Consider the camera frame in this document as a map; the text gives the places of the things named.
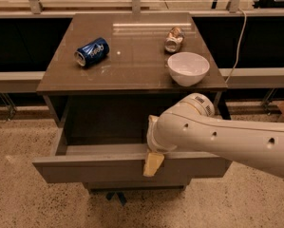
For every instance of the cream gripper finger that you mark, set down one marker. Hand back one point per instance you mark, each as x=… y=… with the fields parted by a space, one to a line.
x=152 y=164

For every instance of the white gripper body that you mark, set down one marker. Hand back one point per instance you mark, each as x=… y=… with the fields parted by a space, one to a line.
x=151 y=137

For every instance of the grey top drawer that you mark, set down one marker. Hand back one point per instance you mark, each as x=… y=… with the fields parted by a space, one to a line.
x=102 y=144

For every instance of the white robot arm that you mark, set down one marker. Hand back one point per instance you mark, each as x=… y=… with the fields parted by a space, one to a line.
x=191 y=124

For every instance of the grey drawer cabinet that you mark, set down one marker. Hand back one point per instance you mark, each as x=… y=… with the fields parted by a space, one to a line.
x=135 y=64

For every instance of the white bowl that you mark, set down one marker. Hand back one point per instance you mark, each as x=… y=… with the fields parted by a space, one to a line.
x=187 y=68

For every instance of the crushed silver can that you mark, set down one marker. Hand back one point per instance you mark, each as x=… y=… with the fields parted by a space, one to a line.
x=174 y=39

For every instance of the blue pepsi can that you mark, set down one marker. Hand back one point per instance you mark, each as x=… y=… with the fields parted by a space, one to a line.
x=92 y=52

